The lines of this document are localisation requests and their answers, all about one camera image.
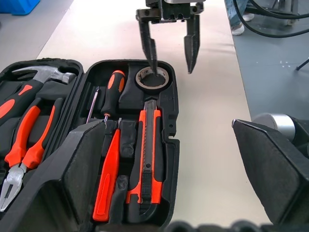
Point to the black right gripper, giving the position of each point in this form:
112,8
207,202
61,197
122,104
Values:
176,12

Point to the orange black utility knife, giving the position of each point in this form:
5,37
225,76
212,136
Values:
158,157

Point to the person in jeans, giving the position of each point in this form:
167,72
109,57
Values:
233,14

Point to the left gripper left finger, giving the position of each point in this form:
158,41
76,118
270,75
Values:
72,181

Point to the short orange black screwdriver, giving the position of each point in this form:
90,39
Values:
113,91

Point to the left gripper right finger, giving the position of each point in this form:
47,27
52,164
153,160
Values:
277,174

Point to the black electrical tape roll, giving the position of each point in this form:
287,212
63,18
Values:
150,90

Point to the black tool case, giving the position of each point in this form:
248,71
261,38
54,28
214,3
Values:
169,101

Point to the orange test pen screwdriver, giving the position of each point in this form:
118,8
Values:
106,181

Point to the silver rounded robot body part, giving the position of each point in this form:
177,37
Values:
277,123

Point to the black office chair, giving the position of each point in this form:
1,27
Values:
293,7

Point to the blue plastic divided crate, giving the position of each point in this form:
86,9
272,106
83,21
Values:
19,7

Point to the thin black rod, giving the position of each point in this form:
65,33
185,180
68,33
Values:
303,63

